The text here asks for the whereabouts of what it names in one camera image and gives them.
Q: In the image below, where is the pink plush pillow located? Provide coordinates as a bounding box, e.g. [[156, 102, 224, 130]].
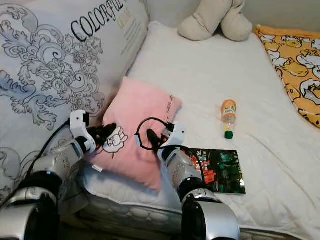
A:
[[87, 76, 182, 192]]

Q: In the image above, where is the clear plastic bottle green cap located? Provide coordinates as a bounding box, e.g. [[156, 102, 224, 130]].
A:
[[221, 99, 238, 140]]

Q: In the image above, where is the beige plush toy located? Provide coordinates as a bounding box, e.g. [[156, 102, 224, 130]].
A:
[[177, 0, 253, 42]]

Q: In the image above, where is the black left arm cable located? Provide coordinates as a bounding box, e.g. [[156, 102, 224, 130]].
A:
[[0, 120, 73, 206]]

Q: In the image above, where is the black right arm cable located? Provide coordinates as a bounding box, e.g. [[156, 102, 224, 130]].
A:
[[135, 117, 176, 152]]

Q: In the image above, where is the yellow cartoon print blanket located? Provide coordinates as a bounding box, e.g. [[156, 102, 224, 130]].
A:
[[254, 25, 320, 130]]

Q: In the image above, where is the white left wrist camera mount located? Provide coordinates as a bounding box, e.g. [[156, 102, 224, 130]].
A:
[[69, 110, 96, 153]]

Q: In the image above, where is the white quilted mattress pad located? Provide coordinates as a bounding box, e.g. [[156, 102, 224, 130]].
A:
[[80, 21, 320, 240]]

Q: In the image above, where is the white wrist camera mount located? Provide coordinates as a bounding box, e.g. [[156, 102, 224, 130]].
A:
[[69, 110, 96, 153], [162, 121, 187, 149]]

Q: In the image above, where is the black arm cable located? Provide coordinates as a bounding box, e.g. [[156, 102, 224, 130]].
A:
[[135, 117, 176, 152], [0, 120, 73, 206]]

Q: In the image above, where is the large grey floral patterned pillow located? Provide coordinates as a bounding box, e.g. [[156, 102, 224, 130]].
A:
[[0, 0, 150, 201]]

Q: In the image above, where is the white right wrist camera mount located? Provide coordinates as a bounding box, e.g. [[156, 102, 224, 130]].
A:
[[162, 121, 187, 149]]

